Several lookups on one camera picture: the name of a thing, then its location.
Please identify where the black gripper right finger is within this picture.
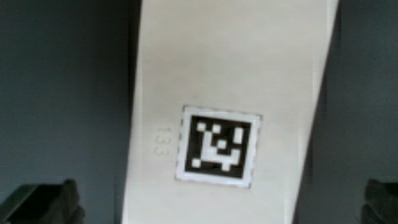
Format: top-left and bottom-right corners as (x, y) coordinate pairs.
(361, 179), (398, 224)

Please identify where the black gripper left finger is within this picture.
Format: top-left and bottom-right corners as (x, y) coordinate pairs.
(0, 179), (86, 224)

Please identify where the white cabinet top block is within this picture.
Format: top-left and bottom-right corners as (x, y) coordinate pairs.
(122, 0), (340, 224)

